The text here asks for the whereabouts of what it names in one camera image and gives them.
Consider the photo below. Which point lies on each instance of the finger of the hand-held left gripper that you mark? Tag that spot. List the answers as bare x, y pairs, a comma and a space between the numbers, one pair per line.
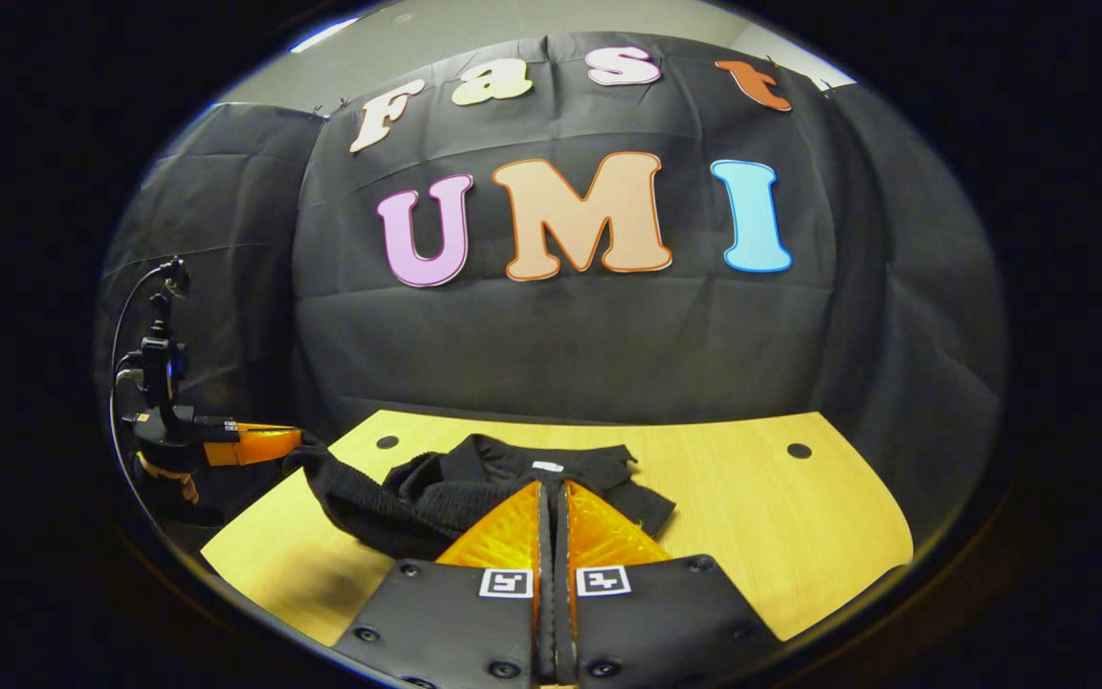
259, 445

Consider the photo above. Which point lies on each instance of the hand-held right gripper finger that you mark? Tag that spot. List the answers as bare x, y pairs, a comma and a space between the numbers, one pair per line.
565, 612
546, 612

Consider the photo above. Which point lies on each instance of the ceiling light panel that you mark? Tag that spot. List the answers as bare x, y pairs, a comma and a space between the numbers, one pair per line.
321, 34

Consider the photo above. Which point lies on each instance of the black backdrop cloth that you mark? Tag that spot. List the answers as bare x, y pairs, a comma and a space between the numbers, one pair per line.
561, 354

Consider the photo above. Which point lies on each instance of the black garment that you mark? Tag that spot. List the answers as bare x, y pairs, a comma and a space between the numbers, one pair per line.
474, 488

